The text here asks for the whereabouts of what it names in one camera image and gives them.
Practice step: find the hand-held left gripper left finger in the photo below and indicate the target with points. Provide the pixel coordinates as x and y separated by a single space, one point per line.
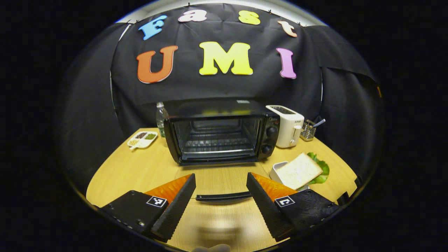
175 210

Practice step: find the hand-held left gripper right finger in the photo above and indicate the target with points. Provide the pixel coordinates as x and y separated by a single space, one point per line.
266 210

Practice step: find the lettuce sandwich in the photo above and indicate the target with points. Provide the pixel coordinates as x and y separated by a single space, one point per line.
299 171

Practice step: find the black electric oven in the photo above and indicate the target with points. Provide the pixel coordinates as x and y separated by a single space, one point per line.
217 106

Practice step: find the white square dish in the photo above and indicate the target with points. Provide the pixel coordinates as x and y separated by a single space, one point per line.
274 171

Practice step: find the white sectioned seed dish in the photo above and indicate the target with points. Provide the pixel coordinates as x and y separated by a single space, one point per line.
141 140

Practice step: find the white toaster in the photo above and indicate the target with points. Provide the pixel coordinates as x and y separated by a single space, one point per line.
287 131

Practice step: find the clear plastic water bottle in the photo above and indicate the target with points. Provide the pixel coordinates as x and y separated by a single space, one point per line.
161 119

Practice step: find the metal spoon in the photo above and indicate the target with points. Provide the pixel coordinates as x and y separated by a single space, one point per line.
319 123

